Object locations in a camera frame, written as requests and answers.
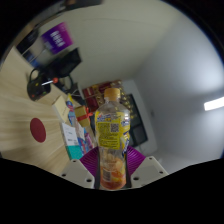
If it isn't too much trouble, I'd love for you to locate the purple sign card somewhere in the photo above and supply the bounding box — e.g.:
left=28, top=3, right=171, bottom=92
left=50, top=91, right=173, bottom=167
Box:
left=40, top=21, right=74, bottom=55

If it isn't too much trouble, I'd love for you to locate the red-tipped stick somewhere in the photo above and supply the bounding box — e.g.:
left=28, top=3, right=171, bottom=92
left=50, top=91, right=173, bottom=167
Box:
left=41, top=77, right=60, bottom=86

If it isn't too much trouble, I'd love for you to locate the black office chair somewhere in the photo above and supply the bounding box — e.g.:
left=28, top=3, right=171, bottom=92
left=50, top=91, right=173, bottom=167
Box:
left=46, top=47, right=83, bottom=92

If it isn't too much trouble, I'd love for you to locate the blue packet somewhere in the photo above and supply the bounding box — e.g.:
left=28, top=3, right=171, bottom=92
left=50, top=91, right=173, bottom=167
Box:
left=77, top=131, right=95, bottom=155

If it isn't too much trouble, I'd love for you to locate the white booklet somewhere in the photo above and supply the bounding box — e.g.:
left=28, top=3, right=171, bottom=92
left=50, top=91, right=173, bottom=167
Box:
left=59, top=122, right=81, bottom=148

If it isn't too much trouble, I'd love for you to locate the teal book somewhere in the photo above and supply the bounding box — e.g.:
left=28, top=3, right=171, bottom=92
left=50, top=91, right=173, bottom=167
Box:
left=64, top=144, right=84, bottom=161

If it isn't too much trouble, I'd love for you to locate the cream notepad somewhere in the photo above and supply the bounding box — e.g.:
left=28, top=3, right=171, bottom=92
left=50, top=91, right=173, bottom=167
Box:
left=51, top=95, right=72, bottom=126

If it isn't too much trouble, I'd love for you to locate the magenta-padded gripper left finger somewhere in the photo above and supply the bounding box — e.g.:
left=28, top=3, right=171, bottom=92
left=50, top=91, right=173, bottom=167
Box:
left=60, top=145, right=100, bottom=190

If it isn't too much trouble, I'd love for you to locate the yellow gift box, red ribbon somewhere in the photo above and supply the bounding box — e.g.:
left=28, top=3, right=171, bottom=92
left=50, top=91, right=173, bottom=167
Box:
left=73, top=105, right=94, bottom=128

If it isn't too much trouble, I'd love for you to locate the clear bottle with yellow label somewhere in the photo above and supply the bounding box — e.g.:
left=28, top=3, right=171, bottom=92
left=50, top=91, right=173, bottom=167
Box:
left=94, top=87, right=132, bottom=191

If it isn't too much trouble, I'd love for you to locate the flat round red coaster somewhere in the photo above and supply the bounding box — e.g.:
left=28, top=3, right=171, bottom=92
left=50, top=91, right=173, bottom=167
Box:
left=29, top=117, right=47, bottom=144

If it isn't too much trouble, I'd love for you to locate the black mug with coloured dots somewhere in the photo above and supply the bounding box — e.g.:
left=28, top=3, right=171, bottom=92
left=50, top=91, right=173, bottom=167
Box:
left=26, top=67, right=52, bottom=102

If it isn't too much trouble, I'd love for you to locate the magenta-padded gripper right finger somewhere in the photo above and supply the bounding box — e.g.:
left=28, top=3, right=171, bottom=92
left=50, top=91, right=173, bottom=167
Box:
left=125, top=145, right=169, bottom=189

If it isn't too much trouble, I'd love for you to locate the wooden shelf unit with trophies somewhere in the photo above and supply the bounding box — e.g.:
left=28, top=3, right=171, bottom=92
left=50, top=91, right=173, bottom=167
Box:
left=82, top=79, right=138, bottom=122

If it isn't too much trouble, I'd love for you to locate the dark glass door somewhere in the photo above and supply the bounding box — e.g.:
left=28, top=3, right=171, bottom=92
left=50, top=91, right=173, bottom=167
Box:
left=128, top=93, right=149, bottom=146

